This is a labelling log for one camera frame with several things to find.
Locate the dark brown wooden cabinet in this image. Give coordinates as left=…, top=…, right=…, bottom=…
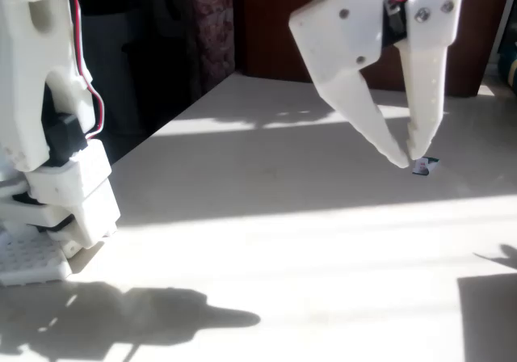
left=233, top=0, right=506, bottom=97

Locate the green bordered paper label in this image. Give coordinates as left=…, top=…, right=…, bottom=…
left=411, top=156, right=440, bottom=177

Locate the white door frame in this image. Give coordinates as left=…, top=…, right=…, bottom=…
left=486, top=0, right=517, bottom=76

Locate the red black shoulder cable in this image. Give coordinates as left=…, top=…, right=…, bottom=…
left=72, top=0, right=107, bottom=141

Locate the white perforated base plate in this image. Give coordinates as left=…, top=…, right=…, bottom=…
left=0, top=225, right=74, bottom=287

